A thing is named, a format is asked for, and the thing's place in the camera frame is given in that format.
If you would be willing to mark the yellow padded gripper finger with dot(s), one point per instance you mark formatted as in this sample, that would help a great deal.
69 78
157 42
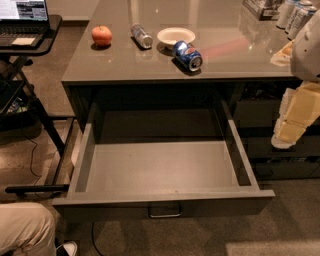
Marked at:
282 57
298 110

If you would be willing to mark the red apple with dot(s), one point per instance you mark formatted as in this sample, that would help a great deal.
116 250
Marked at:
101 35

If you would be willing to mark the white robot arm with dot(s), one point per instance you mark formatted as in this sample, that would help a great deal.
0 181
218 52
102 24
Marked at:
305 55

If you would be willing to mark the grey middle right drawer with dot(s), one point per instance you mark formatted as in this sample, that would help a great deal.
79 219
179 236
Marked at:
256 113

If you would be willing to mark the grey lower right drawer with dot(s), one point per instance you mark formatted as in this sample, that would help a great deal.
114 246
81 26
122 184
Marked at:
262 147

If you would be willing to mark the grey bottom right drawer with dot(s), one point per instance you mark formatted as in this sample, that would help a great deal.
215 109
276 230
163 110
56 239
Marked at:
287 170

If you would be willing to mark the open grey top drawer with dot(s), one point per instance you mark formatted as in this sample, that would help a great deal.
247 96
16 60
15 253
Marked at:
131 160

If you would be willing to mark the white can back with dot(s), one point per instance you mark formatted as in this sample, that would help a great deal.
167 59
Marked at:
285 12

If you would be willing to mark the cardboard box of items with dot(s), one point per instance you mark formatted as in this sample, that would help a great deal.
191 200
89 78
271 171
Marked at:
263 10

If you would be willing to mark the blue Pepsi can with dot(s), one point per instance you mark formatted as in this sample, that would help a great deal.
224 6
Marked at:
187 55

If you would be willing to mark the white paper bowl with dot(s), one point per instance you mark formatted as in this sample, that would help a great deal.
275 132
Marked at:
169 36

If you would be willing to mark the silver can lying down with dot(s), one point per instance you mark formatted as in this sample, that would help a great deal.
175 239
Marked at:
143 38

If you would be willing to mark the grey cabinet desk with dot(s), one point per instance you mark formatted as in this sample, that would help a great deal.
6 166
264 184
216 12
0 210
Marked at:
175 68

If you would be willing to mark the black laptop stand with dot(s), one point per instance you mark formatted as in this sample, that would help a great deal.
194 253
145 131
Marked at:
58 128

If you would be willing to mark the open laptop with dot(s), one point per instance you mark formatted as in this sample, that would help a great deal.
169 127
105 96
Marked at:
23 23

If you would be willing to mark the black white sneaker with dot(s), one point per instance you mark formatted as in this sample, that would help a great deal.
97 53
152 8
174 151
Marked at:
67 249

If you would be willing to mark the person's leg beige trousers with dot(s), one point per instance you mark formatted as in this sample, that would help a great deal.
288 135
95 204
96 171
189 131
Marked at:
26 229

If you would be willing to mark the metal drawer handle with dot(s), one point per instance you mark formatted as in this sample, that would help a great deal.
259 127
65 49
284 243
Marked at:
165 211

